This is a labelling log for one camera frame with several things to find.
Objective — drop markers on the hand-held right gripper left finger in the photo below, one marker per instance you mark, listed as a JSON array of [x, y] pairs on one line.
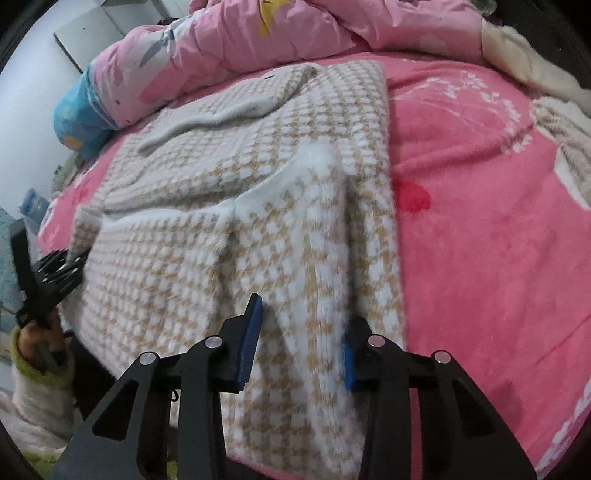
[[247, 350]]

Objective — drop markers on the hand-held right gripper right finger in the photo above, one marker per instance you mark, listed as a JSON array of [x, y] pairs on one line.
[[349, 369]]

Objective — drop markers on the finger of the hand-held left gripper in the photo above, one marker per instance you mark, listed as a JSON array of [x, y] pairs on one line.
[[57, 274]]

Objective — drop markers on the beige houndstooth knit coat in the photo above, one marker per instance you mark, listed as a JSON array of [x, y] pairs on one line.
[[207, 207]]

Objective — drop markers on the person's left hand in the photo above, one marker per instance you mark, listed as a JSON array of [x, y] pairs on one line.
[[34, 344]]

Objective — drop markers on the teal cloth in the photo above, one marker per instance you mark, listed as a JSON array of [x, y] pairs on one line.
[[11, 267]]

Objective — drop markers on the greenish printed cloth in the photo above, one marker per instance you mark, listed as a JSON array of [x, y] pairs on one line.
[[69, 173]]

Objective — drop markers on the pink patterned duvet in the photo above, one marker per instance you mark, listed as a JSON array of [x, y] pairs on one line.
[[83, 115]]

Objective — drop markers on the pink floral blanket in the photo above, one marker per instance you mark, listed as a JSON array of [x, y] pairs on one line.
[[485, 230]]

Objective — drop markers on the white wardrobe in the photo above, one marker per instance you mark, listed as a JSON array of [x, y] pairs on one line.
[[101, 27]]

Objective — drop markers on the pink printed quilt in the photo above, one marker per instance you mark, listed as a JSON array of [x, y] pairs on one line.
[[346, 27]]

